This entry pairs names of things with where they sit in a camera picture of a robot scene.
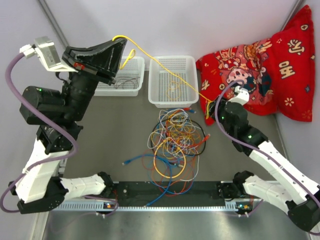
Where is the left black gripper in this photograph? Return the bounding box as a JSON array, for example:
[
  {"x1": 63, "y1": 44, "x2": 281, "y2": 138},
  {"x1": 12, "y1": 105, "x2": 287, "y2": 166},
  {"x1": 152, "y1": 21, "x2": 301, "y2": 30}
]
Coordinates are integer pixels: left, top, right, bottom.
[{"x1": 60, "y1": 36, "x2": 126, "y2": 123}]

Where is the thin dark brown wire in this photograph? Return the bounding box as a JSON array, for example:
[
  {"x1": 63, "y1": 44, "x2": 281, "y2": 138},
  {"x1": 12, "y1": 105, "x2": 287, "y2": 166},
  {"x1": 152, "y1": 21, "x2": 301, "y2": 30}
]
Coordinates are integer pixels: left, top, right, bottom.
[{"x1": 112, "y1": 76, "x2": 141, "y2": 90}]

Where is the thin yellow wire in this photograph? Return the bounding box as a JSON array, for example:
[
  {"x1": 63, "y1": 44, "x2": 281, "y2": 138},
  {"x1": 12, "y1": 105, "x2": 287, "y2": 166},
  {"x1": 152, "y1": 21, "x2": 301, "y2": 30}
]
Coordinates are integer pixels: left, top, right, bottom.
[{"x1": 111, "y1": 34, "x2": 216, "y2": 120}]

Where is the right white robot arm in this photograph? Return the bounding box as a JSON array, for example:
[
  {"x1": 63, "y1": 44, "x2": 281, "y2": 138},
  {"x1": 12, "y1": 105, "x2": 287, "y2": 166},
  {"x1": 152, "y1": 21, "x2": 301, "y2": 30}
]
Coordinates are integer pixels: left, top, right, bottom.
[{"x1": 208, "y1": 99, "x2": 320, "y2": 233}]

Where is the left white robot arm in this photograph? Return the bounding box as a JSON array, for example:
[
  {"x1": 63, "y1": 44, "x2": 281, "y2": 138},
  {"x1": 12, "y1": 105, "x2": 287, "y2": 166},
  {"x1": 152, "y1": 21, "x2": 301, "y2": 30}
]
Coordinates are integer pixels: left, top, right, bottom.
[{"x1": 5, "y1": 36, "x2": 127, "y2": 214}]

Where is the left white plastic basket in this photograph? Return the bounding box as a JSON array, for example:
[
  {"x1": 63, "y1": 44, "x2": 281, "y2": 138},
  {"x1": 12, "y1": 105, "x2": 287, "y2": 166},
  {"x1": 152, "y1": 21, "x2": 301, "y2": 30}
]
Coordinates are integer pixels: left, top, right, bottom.
[{"x1": 94, "y1": 56, "x2": 145, "y2": 97}]

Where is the white plastic basket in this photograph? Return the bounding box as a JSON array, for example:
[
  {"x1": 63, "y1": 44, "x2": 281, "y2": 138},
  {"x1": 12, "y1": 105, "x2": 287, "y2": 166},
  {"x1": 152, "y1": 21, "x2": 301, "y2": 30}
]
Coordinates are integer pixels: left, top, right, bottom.
[
  {"x1": 148, "y1": 55, "x2": 199, "y2": 108},
  {"x1": 94, "y1": 56, "x2": 145, "y2": 97}
]

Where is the red patterned pillow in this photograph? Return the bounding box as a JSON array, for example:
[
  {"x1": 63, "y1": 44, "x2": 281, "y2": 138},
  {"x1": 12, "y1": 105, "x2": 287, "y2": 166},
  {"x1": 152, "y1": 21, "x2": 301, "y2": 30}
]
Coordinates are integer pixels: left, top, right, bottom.
[{"x1": 196, "y1": 5, "x2": 316, "y2": 122}]

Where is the right white plastic basket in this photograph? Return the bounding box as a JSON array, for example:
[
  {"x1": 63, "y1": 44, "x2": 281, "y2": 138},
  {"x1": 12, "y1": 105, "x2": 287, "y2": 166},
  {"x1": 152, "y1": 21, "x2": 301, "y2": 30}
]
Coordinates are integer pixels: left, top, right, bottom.
[{"x1": 148, "y1": 55, "x2": 199, "y2": 108}]

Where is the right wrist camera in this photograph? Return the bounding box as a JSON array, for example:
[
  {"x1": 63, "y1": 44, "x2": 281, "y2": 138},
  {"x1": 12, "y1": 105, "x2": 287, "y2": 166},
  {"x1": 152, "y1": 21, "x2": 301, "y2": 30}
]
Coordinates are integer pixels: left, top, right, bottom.
[{"x1": 228, "y1": 86, "x2": 250, "y2": 106}]

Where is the red ethernet cable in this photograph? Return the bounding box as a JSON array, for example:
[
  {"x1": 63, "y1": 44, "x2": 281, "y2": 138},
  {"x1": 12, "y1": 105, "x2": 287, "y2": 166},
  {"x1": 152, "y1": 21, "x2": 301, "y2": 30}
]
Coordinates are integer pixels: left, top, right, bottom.
[{"x1": 189, "y1": 133, "x2": 211, "y2": 148}]

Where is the white thin cable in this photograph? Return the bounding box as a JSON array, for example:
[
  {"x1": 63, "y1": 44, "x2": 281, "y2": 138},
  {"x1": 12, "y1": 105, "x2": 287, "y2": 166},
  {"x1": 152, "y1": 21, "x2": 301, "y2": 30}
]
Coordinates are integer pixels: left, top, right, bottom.
[{"x1": 147, "y1": 129, "x2": 201, "y2": 182}]

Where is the orange thin cable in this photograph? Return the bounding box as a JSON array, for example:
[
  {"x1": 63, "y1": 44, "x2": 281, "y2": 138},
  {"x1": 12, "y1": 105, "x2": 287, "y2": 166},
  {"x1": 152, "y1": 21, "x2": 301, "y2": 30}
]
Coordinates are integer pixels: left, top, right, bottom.
[{"x1": 141, "y1": 149, "x2": 198, "y2": 196}]

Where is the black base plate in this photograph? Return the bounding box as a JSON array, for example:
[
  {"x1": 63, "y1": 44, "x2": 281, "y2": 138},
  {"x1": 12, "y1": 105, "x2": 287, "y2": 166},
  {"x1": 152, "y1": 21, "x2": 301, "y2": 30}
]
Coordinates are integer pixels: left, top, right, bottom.
[{"x1": 100, "y1": 181, "x2": 240, "y2": 201}]

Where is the white slotted cable duct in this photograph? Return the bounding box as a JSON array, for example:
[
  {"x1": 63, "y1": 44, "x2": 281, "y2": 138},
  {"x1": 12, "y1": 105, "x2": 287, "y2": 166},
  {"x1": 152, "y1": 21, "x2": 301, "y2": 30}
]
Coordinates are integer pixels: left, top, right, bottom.
[{"x1": 53, "y1": 200, "x2": 249, "y2": 212}]

